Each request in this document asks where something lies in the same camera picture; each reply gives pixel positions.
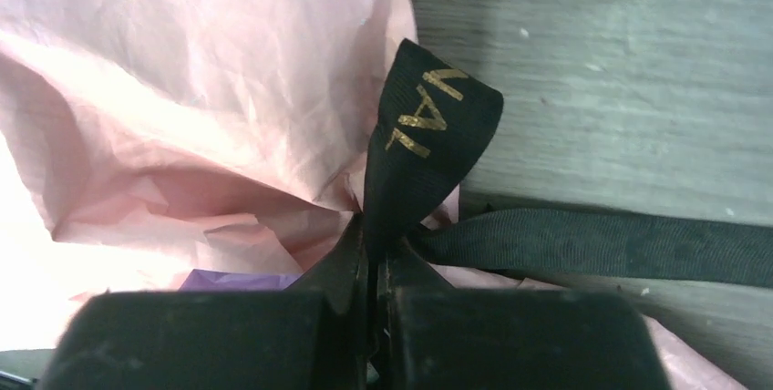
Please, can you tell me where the black ribbon gold lettering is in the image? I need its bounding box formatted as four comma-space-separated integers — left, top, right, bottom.
363, 40, 772, 288

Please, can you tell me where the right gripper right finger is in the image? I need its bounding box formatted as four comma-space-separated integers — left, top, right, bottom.
376, 241, 669, 389

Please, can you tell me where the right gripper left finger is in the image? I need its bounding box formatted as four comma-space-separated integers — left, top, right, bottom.
37, 216, 367, 389

